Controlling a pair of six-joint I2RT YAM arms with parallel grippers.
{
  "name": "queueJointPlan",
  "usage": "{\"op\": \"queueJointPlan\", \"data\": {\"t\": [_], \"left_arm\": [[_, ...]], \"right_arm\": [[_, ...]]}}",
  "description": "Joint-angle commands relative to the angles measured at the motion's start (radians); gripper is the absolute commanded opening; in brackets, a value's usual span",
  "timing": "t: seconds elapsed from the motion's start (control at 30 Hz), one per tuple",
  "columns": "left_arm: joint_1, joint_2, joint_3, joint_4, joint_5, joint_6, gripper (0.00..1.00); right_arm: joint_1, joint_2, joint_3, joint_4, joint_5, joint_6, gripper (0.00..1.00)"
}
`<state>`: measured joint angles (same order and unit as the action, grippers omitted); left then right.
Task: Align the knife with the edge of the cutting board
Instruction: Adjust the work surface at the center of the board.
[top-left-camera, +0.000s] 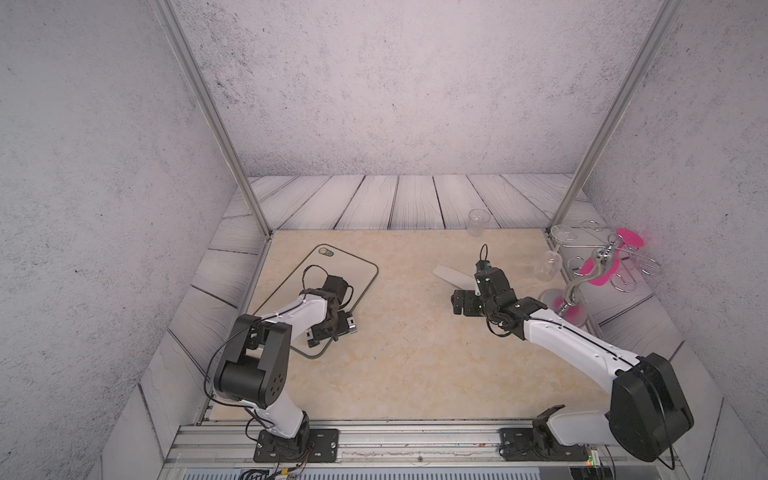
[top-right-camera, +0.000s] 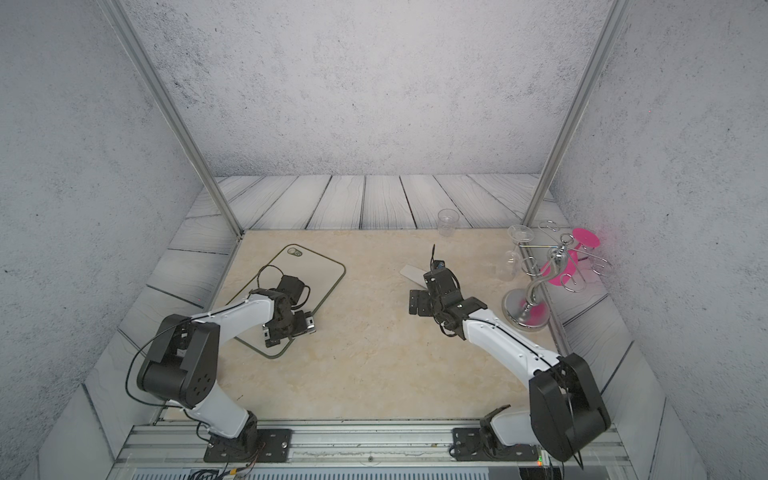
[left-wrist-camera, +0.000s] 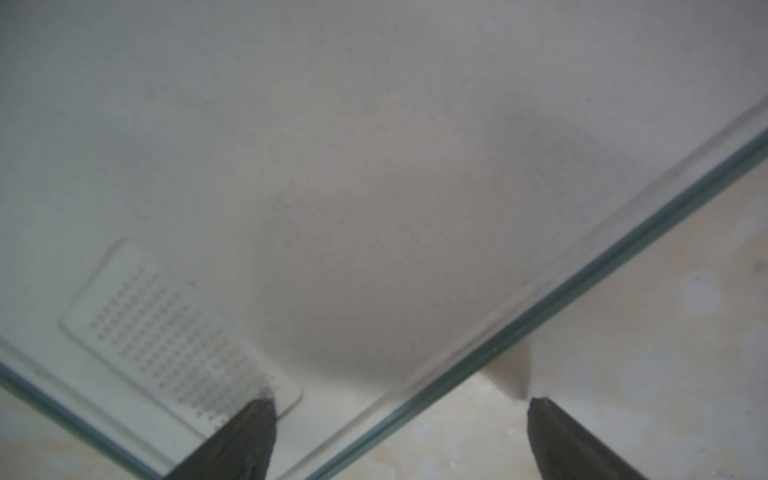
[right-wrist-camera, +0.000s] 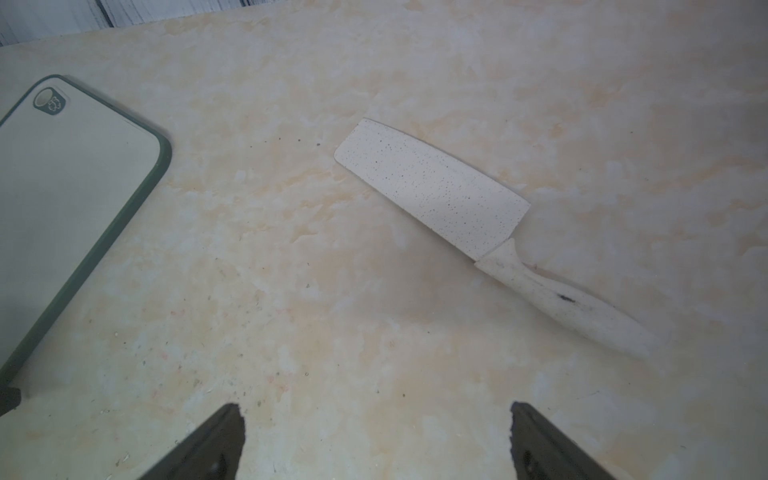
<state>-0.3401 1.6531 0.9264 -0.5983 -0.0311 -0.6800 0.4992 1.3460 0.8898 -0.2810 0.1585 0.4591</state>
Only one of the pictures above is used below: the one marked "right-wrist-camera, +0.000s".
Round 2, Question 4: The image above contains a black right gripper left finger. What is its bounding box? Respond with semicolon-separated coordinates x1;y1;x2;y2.
140;403;246;480

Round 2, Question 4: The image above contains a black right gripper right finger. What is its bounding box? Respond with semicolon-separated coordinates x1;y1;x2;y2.
510;402;615;480

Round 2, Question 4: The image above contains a white green-rimmed cutting board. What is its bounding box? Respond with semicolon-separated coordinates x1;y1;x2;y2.
1;75;172;385

